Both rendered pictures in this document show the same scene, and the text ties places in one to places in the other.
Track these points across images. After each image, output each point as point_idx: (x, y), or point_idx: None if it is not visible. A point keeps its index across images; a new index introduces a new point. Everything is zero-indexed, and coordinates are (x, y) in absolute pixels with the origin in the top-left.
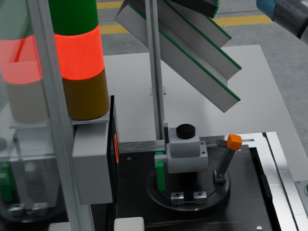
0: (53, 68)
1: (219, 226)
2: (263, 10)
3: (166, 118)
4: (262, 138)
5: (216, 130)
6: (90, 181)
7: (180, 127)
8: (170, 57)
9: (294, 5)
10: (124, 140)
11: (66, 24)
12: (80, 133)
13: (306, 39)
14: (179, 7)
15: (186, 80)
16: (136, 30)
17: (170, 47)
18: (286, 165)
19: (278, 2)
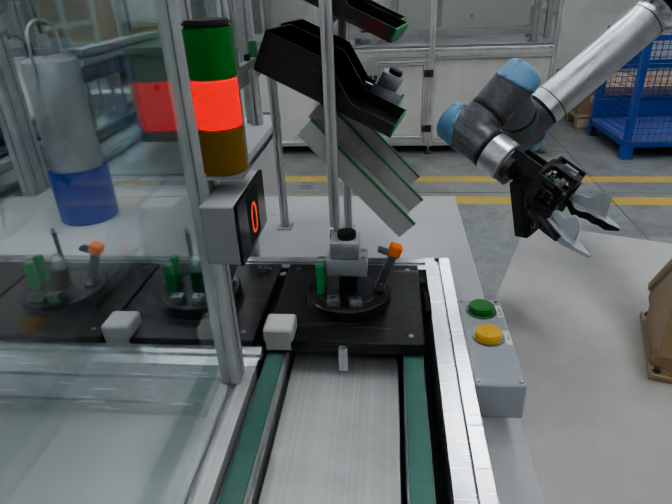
0: (189, 119)
1: (371, 331)
2: (442, 137)
3: None
4: (433, 263)
5: None
6: (217, 237)
7: (342, 230)
8: (349, 176)
9: (472, 130)
10: None
11: (199, 68)
12: (215, 192)
13: (481, 164)
14: (371, 143)
15: (363, 200)
16: (317, 147)
17: (349, 166)
18: (452, 286)
19: (456, 127)
